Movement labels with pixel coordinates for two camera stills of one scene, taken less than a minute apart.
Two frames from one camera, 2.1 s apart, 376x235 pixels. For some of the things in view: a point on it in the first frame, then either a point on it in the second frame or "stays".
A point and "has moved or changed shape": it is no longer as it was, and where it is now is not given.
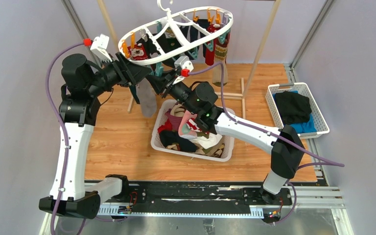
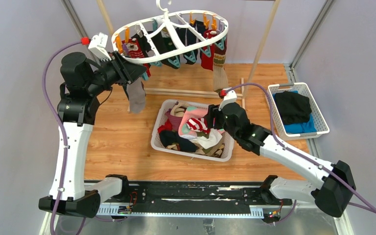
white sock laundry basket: [176, 129] stays
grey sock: [147, 97] → [136, 96]
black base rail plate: [164, 196] stays
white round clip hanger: [171, 20] has moved or changed shape
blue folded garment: [307, 127] stays
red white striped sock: [192, 124] stays
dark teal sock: [133, 91] → [125, 87]
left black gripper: [134, 72] stays
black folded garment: [293, 107] stays
